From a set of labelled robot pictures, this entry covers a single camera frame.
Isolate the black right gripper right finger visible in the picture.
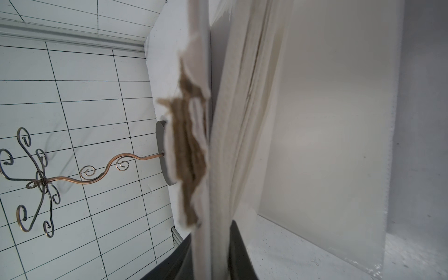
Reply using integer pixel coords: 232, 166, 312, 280
228, 220, 259, 280

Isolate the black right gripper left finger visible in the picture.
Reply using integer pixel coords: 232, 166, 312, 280
141, 234, 191, 280

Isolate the white photo album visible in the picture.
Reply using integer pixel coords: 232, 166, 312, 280
145, 1, 404, 280

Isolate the copper wire jewelry stand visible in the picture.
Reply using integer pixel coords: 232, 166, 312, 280
1, 121, 175, 238

